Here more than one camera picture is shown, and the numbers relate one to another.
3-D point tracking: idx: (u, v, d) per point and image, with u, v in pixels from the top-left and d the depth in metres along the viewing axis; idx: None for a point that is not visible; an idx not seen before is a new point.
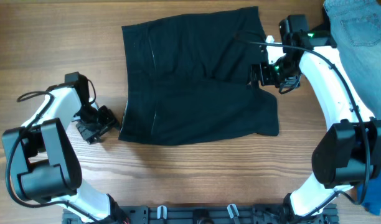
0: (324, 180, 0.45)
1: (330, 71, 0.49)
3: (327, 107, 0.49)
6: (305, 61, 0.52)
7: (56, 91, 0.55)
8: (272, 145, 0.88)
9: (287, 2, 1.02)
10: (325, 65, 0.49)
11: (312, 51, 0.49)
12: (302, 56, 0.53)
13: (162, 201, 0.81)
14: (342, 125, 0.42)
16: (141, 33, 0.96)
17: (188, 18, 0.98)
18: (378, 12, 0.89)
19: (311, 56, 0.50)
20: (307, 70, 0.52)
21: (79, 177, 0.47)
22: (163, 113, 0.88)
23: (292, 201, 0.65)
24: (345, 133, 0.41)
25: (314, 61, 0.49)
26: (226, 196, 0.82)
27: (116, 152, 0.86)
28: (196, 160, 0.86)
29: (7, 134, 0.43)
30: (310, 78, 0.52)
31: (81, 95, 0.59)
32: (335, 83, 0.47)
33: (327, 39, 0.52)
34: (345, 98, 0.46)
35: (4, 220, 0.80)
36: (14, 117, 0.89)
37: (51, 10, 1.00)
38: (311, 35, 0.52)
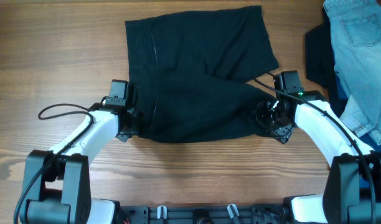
0: (332, 213, 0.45)
1: (324, 118, 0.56)
3: (326, 148, 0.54)
6: (299, 114, 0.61)
7: (102, 112, 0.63)
8: (272, 146, 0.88)
9: (288, 2, 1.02)
10: (317, 112, 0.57)
11: (306, 102, 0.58)
12: (296, 111, 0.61)
13: (162, 202, 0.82)
14: (343, 157, 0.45)
16: (143, 29, 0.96)
17: (191, 16, 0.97)
18: (378, 12, 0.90)
19: (305, 108, 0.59)
20: (304, 122, 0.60)
21: (86, 217, 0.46)
22: (164, 111, 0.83)
23: (294, 206, 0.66)
24: (347, 164, 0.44)
25: (307, 112, 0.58)
26: (226, 196, 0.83)
27: (116, 152, 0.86)
28: (197, 160, 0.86)
29: (33, 156, 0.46)
30: (307, 129, 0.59)
31: (120, 122, 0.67)
32: (330, 127, 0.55)
33: (317, 95, 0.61)
34: (341, 136, 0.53)
35: (4, 220, 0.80)
36: (14, 117, 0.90)
37: (51, 10, 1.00)
38: (301, 94, 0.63)
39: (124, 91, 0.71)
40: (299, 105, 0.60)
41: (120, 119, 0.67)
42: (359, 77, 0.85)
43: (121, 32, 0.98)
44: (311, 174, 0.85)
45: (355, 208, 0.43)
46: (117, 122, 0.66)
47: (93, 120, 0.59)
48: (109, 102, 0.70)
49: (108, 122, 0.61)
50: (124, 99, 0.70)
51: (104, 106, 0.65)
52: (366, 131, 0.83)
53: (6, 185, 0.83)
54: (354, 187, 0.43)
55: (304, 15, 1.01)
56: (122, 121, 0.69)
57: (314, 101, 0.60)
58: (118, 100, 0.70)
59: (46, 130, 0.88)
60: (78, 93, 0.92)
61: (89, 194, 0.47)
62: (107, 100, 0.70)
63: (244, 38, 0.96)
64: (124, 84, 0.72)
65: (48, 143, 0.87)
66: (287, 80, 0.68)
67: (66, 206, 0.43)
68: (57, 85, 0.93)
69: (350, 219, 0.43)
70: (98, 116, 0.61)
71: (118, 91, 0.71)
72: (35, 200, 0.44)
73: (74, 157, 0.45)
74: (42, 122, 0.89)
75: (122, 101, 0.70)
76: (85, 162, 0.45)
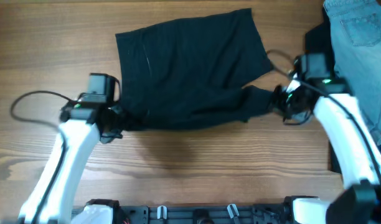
0: None
1: (348, 121, 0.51)
3: (344, 157, 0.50)
6: (321, 107, 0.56)
7: (79, 119, 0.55)
8: (272, 145, 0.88)
9: (287, 2, 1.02)
10: (341, 113, 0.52)
11: (332, 99, 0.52)
12: (318, 101, 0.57)
13: (162, 201, 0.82)
14: (363, 186, 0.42)
16: (134, 40, 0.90)
17: (183, 23, 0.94)
18: (378, 12, 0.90)
19: (328, 103, 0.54)
20: (325, 117, 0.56)
21: None
22: (158, 116, 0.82)
23: (294, 205, 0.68)
24: (365, 198, 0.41)
25: (331, 109, 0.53)
26: (226, 196, 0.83)
27: (116, 152, 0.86)
28: (197, 160, 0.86)
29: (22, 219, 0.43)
30: (327, 124, 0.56)
31: (101, 122, 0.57)
32: (354, 137, 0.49)
33: (344, 86, 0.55)
34: (364, 154, 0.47)
35: (4, 220, 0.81)
36: (14, 117, 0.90)
37: (51, 10, 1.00)
38: (327, 81, 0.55)
39: (104, 84, 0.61)
40: (323, 98, 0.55)
41: (100, 118, 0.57)
42: (360, 77, 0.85)
43: (121, 32, 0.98)
44: (311, 174, 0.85)
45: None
46: (98, 127, 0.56)
47: (64, 145, 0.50)
48: (86, 99, 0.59)
49: (91, 132, 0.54)
50: (104, 94, 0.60)
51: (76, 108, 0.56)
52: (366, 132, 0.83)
53: (6, 186, 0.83)
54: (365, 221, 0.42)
55: (304, 15, 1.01)
56: (103, 121, 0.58)
57: (339, 93, 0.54)
58: (96, 96, 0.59)
59: (46, 130, 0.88)
60: (78, 93, 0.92)
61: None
62: (83, 97, 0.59)
63: (239, 41, 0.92)
64: (104, 76, 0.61)
65: (48, 143, 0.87)
66: (310, 64, 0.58)
67: None
68: (57, 85, 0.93)
69: None
70: (70, 132, 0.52)
71: (97, 85, 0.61)
72: None
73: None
74: (42, 122, 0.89)
75: (101, 98, 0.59)
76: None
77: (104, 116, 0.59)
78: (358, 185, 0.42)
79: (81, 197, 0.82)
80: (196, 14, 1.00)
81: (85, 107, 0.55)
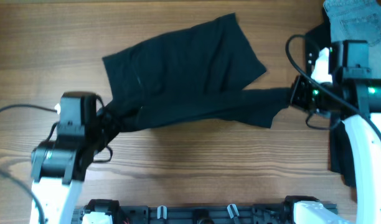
0: None
1: None
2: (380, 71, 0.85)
3: (365, 200, 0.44)
6: (353, 127, 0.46)
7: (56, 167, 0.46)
8: (272, 145, 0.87)
9: (288, 2, 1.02)
10: (380, 146, 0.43)
11: (375, 128, 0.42)
12: (352, 117, 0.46)
13: (162, 202, 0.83)
14: None
16: (122, 61, 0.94)
17: (167, 40, 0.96)
18: (377, 12, 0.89)
19: (366, 130, 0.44)
20: (354, 141, 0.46)
21: None
22: (146, 114, 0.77)
23: (294, 206, 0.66)
24: None
25: (367, 139, 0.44)
26: (226, 196, 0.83)
27: (116, 151, 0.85)
28: (197, 160, 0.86)
29: None
30: (355, 149, 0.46)
31: (87, 158, 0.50)
32: None
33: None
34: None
35: (4, 220, 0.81)
36: (13, 118, 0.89)
37: (51, 10, 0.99)
38: (371, 91, 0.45)
39: (80, 111, 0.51)
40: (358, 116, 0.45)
41: (86, 155, 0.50)
42: None
43: (121, 32, 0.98)
44: (310, 174, 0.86)
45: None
46: (81, 177, 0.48)
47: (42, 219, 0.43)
48: (61, 130, 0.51)
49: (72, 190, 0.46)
50: (81, 124, 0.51)
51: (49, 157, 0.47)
52: None
53: (5, 186, 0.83)
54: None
55: (304, 16, 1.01)
56: (86, 160, 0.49)
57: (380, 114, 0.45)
58: (74, 127, 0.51)
59: (46, 130, 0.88)
60: None
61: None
62: (58, 127, 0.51)
63: (227, 47, 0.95)
64: (78, 99, 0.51)
65: None
66: (349, 57, 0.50)
67: None
68: (57, 85, 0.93)
69: None
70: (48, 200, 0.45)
71: (71, 113, 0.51)
72: None
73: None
74: (41, 122, 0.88)
75: (79, 129, 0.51)
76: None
77: (88, 152, 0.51)
78: None
79: (82, 197, 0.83)
80: (197, 14, 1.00)
81: (61, 150, 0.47)
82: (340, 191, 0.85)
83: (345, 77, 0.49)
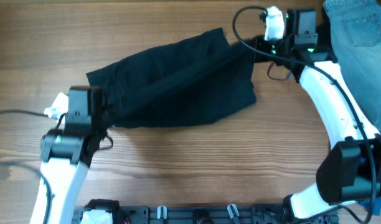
0: (330, 200, 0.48)
1: (332, 87, 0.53)
2: None
3: (332, 125, 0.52)
6: (305, 76, 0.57)
7: (63, 151, 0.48)
8: (272, 146, 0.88)
9: (287, 2, 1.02)
10: (327, 80, 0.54)
11: (314, 67, 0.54)
12: (302, 72, 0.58)
13: (162, 202, 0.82)
14: (347, 142, 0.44)
16: (107, 77, 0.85)
17: (155, 52, 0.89)
18: (377, 12, 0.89)
19: (312, 72, 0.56)
20: (310, 85, 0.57)
21: None
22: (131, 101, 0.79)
23: (292, 203, 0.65)
24: (350, 153, 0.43)
25: (315, 78, 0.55)
26: (226, 196, 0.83)
27: (116, 152, 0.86)
28: (197, 160, 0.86)
29: None
30: (314, 94, 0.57)
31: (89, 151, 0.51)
32: (338, 98, 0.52)
33: (328, 54, 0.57)
34: (348, 114, 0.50)
35: (4, 220, 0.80)
36: (14, 118, 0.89)
37: (51, 11, 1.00)
38: (311, 50, 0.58)
39: (87, 102, 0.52)
40: (307, 68, 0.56)
41: (88, 150, 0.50)
42: (361, 78, 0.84)
43: (121, 32, 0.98)
44: (311, 174, 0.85)
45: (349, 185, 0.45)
46: (86, 161, 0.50)
47: (50, 193, 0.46)
48: (69, 119, 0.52)
49: (78, 172, 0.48)
50: (89, 116, 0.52)
51: (56, 140, 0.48)
52: None
53: (6, 186, 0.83)
54: (350, 174, 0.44)
55: None
56: (89, 151, 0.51)
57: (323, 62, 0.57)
58: (82, 118, 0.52)
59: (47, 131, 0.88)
60: None
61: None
62: (66, 116, 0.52)
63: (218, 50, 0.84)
64: (86, 92, 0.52)
65: None
66: (301, 22, 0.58)
67: None
68: (57, 85, 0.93)
69: (343, 196, 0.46)
70: (57, 179, 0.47)
71: (78, 104, 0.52)
72: None
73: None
74: (42, 122, 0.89)
75: (86, 119, 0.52)
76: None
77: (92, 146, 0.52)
78: (343, 142, 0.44)
79: (81, 198, 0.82)
80: (196, 14, 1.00)
81: (69, 137, 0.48)
82: None
83: (297, 43, 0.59)
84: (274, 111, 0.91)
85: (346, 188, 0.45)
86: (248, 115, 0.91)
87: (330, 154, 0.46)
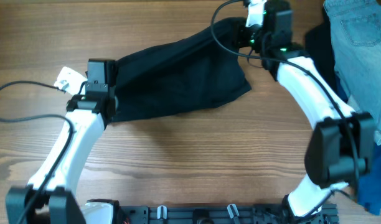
0: (317, 182, 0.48)
1: (307, 77, 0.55)
2: None
3: (310, 111, 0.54)
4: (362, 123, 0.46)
6: (282, 73, 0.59)
7: (84, 109, 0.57)
8: (272, 145, 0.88)
9: None
10: (301, 72, 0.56)
11: (288, 61, 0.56)
12: (279, 69, 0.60)
13: (162, 201, 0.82)
14: (326, 122, 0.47)
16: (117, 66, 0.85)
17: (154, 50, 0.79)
18: (377, 12, 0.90)
19: (287, 68, 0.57)
20: (287, 81, 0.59)
21: None
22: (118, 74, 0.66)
23: (291, 202, 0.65)
24: (329, 129, 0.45)
25: (290, 71, 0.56)
26: (226, 196, 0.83)
27: (117, 151, 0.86)
28: (197, 160, 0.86)
29: (12, 193, 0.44)
30: (292, 88, 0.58)
31: (105, 115, 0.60)
32: (312, 87, 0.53)
33: (300, 51, 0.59)
34: (323, 97, 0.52)
35: (3, 220, 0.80)
36: (14, 117, 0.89)
37: (52, 11, 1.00)
38: (284, 50, 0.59)
39: (104, 71, 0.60)
40: (282, 63, 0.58)
41: (104, 114, 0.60)
42: (360, 78, 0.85)
43: (121, 32, 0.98)
44: None
45: (337, 165, 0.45)
46: (103, 117, 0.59)
47: (71, 129, 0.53)
48: (89, 88, 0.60)
49: (96, 122, 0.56)
50: (106, 83, 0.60)
51: (81, 99, 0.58)
52: None
53: (5, 186, 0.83)
54: (333, 152, 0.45)
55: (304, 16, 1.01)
56: (108, 112, 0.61)
57: (297, 58, 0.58)
58: (99, 85, 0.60)
59: (47, 131, 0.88)
60: None
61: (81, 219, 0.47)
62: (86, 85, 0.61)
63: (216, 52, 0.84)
64: (103, 63, 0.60)
65: (48, 143, 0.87)
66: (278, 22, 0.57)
67: None
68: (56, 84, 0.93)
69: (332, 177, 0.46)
70: (78, 120, 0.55)
71: (95, 73, 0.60)
72: None
73: (57, 192, 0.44)
74: (42, 122, 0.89)
75: (103, 88, 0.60)
76: (70, 196, 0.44)
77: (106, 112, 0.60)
78: (322, 122, 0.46)
79: (81, 198, 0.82)
80: (197, 13, 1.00)
81: (88, 101, 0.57)
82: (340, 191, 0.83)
83: (273, 43, 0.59)
84: (275, 111, 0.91)
85: (334, 168, 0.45)
86: (248, 114, 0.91)
87: (313, 134, 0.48)
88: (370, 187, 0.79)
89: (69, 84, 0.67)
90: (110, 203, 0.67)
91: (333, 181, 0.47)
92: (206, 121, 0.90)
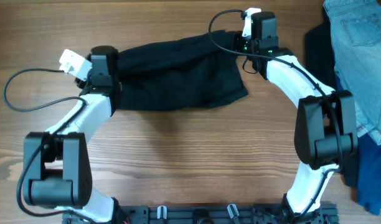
0: (307, 160, 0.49)
1: (291, 68, 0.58)
2: None
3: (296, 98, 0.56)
4: (343, 99, 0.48)
6: (270, 71, 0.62)
7: (94, 95, 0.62)
8: (272, 145, 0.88)
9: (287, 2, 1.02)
10: (284, 65, 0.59)
11: (274, 58, 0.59)
12: (267, 66, 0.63)
13: (162, 201, 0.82)
14: (307, 99, 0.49)
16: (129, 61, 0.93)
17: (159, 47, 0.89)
18: (377, 12, 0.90)
19: (273, 63, 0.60)
20: (274, 77, 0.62)
21: (88, 195, 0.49)
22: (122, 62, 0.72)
23: (289, 200, 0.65)
24: (311, 104, 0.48)
25: (276, 66, 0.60)
26: (226, 196, 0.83)
27: (117, 151, 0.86)
28: (197, 160, 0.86)
29: (30, 137, 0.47)
30: (279, 83, 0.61)
31: (113, 104, 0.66)
32: (296, 76, 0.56)
33: (284, 52, 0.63)
34: (306, 83, 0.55)
35: (4, 220, 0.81)
36: (14, 117, 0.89)
37: (51, 10, 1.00)
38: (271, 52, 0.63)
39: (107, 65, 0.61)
40: (269, 61, 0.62)
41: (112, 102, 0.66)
42: (360, 78, 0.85)
43: (121, 32, 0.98)
44: None
45: (322, 141, 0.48)
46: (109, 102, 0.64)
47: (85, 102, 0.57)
48: (94, 79, 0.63)
49: (103, 104, 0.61)
50: (109, 75, 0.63)
51: (93, 90, 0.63)
52: (366, 132, 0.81)
53: (5, 186, 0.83)
54: (315, 126, 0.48)
55: (304, 15, 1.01)
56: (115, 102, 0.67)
57: (282, 57, 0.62)
58: (104, 77, 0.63)
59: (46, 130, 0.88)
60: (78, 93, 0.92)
61: (88, 172, 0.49)
62: (93, 78, 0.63)
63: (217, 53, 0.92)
64: (105, 56, 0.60)
65: None
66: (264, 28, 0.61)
67: (68, 182, 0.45)
68: (56, 85, 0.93)
69: (319, 153, 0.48)
70: (89, 99, 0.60)
71: (99, 66, 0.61)
72: (37, 179, 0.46)
73: (71, 135, 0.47)
74: (41, 122, 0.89)
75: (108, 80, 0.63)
76: (83, 138, 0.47)
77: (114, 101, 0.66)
78: (305, 99, 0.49)
79: None
80: (196, 14, 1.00)
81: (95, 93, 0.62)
82: (340, 192, 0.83)
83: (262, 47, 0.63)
84: (275, 111, 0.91)
85: (320, 141, 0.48)
86: (248, 114, 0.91)
87: (298, 112, 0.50)
88: (370, 185, 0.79)
89: (73, 66, 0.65)
90: (111, 198, 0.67)
91: (320, 160, 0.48)
92: (205, 121, 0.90)
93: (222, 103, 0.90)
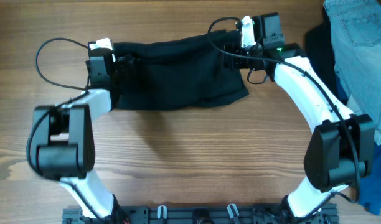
0: (319, 185, 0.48)
1: (304, 79, 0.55)
2: None
3: (307, 112, 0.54)
4: (362, 126, 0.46)
6: (279, 74, 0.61)
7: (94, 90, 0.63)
8: (272, 145, 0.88)
9: (287, 2, 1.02)
10: (298, 74, 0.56)
11: (284, 64, 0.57)
12: (276, 70, 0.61)
13: (162, 201, 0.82)
14: (325, 127, 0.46)
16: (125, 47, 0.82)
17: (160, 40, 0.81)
18: (378, 12, 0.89)
19: (284, 68, 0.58)
20: (284, 83, 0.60)
21: (91, 163, 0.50)
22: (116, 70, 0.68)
23: (290, 203, 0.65)
24: (328, 135, 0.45)
25: (287, 72, 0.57)
26: (226, 196, 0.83)
27: (116, 151, 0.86)
28: (197, 160, 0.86)
29: (38, 108, 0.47)
30: (289, 89, 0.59)
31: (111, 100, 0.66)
32: (309, 88, 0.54)
33: (297, 50, 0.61)
34: (320, 98, 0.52)
35: (3, 220, 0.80)
36: (14, 117, 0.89)
37: (52, 10, 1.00)
38: (280, 50, 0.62)
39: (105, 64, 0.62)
40: (279, 65, 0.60)
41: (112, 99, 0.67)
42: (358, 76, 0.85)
43: (121, 31, 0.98)
44: None
45: (337, 170, 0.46)
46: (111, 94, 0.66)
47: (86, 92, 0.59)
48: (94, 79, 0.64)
49: (105, 96, 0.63)
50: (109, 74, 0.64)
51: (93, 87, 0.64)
52: None
53: (6, 186, 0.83)
54: (332, 159, 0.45)
55: (304, 15, 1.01)
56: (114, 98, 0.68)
57: (292, 58, 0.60)
58: (104, 76, 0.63)
59: None
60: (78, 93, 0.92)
61: (92, 143, 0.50)
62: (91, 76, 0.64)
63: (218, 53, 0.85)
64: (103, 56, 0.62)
65: None
66: (266, 25, 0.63)
67: (75, 147, 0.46)
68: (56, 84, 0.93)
69: (333, 180, 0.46)
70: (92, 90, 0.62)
71: (99, 66, 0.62)
72: (44, 145, 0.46)
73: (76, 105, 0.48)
74: None
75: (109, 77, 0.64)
76: (87, 109, 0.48)
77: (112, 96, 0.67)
78: (321, 126, 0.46)
79: None
80: (196, 13, 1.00)
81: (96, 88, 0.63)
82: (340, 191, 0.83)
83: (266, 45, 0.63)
84: (275, 111, 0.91)
85: (333, 171, 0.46)
86: (248, 114, 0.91)
87: (312, 139, 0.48)
88: (370, 184, 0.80)
89: None
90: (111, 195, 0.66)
91: (333, 184, 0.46)
92: (205, 121, 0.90)
93: (221, 103, 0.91)
